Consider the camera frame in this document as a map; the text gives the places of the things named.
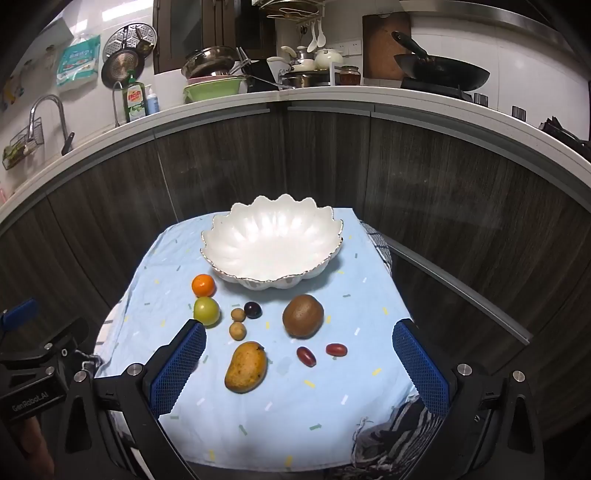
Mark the wooden cutting board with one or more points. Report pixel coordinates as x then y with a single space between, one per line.
381 46

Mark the red grape tomato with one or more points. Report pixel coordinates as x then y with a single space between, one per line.
306 356
336 349

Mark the person's left hand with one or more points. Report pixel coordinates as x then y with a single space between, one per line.
27 443

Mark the small green apple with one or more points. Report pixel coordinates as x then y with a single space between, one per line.
206 311

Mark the stack of metal bowls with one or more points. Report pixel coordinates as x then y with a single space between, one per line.
210 60

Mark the metal hanging rack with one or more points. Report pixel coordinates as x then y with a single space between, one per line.
286 11

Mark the dark window frame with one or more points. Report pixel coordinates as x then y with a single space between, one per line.
184 27

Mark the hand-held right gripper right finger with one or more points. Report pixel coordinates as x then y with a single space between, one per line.
420 364

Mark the black box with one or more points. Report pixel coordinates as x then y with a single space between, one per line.
263 71

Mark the white wall outlet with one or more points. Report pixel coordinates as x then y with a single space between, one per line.
355 48

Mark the black gas stove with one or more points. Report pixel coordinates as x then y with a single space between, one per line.
415 85

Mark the round metal steamer tray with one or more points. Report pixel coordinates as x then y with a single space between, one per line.
122 39

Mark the teal plastic bag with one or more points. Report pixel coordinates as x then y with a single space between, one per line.
78 60

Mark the hanging steel pan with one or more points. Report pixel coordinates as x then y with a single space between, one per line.
121 69

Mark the light blue confetti cloth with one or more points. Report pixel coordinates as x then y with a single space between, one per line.
286 415

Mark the glass jar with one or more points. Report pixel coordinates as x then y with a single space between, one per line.
350 76

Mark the white scalloped bowl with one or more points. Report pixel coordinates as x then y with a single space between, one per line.
272 240

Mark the grey metal bar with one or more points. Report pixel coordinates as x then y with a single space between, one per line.
485 307

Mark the large orange mandarin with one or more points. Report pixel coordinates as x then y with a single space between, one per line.
203 285

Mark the dark purple grape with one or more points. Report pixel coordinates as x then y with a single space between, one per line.
253 310

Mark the white hanging spoon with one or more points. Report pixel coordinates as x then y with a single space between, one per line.
312 45
322 40

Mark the black wok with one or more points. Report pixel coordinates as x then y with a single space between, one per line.
443 71

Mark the yellow mango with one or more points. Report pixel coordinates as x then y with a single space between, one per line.
246 367

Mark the blue pump bottle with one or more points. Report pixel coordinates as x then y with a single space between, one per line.
152 104

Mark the brown kiwi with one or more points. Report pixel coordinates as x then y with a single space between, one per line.
303 315

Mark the steel lidded pot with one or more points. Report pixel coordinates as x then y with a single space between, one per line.
300 81

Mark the curved steel faucet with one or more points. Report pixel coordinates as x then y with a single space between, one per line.
61 115

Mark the white teapot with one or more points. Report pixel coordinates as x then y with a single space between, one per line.
328 58

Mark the thin metal faucet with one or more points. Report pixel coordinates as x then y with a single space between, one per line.
115 106

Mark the green plastic basin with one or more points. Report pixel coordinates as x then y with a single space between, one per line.
212 91

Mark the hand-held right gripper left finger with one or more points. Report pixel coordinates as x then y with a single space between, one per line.
180 364

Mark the green dish soap bottle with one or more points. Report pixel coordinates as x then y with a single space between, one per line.
135 104

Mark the brown longan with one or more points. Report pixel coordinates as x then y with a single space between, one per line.
238 331
238 315

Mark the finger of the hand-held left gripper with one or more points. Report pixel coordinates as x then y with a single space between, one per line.
18 311
60 337

